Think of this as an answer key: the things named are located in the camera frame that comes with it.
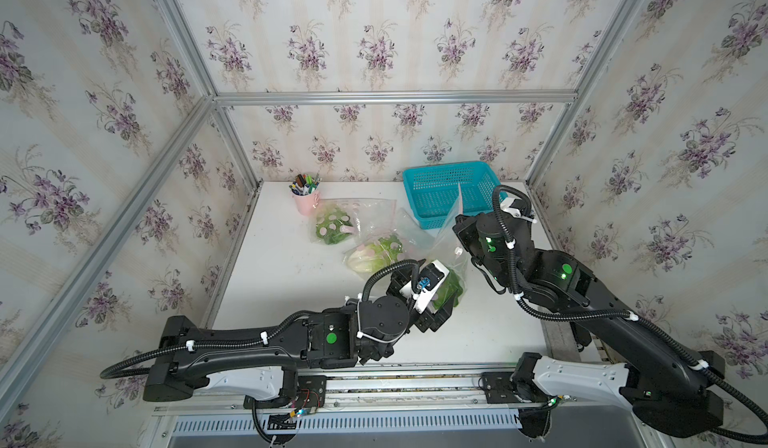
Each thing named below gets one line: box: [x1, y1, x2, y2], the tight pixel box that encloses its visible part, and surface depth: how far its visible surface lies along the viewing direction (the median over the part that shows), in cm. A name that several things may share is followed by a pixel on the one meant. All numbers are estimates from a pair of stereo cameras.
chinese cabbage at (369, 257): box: [347, 235, 404, 274], surface depth 92 cm
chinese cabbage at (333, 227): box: [315, 210, 353, 245], surface depth 97 cm
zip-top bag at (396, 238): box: [343, 208, 435, 278], surface depth 93 cm
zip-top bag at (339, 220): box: [309, 198, 397, 245], surface depth 101 cm
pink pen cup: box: [292, 189, 320, 217], surface depth 107 cm
